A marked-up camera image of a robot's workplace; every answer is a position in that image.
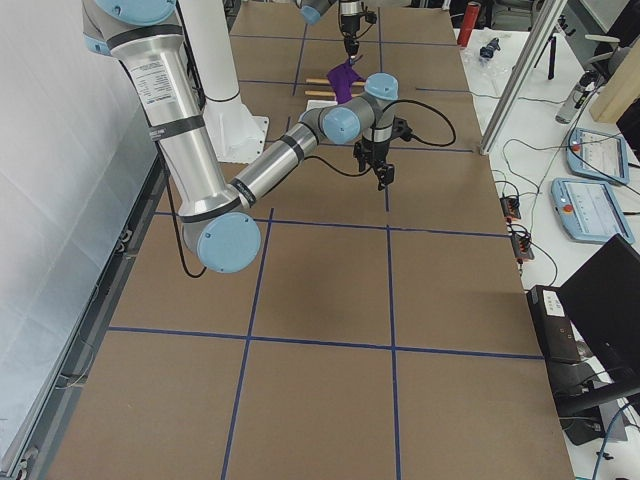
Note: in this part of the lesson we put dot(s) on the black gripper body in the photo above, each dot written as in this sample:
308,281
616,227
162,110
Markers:
374,152
350,24

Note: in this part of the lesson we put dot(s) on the purple towel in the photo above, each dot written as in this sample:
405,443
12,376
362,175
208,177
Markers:
341,78

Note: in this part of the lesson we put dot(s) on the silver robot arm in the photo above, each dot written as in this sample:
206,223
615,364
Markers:
179,59
313,10

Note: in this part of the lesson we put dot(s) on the near wooden rack rod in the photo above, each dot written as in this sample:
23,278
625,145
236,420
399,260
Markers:
320,94

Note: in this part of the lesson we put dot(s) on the white tray rack base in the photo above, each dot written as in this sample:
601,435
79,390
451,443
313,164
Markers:
320,104

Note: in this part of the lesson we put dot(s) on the red cylinder bottle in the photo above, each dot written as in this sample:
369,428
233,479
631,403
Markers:
468,23

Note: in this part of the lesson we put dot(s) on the blue black tool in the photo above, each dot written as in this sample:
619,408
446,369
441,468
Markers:
488,51

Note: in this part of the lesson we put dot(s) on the orange power strip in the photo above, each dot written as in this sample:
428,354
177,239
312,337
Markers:
519,235

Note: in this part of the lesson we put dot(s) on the lower teach pendant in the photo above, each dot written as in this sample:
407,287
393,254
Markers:
588,210

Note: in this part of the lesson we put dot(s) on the teach pendant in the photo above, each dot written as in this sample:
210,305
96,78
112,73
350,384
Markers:
588,210
598,155

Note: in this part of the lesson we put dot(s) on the upper teach pendant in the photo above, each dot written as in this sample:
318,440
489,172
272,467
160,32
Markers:
598,155

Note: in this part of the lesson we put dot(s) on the grey water bottle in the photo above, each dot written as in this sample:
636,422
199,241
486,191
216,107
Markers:
577,96

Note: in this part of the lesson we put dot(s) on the black computer box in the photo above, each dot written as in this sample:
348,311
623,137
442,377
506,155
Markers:
553,328

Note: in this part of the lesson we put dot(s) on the black monitor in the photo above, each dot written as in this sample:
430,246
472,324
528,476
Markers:
602,301

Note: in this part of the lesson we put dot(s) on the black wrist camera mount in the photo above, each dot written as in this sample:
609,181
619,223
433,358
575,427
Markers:
401,130

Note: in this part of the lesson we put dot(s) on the aluminium frame post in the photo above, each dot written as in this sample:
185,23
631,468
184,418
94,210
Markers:
537,38

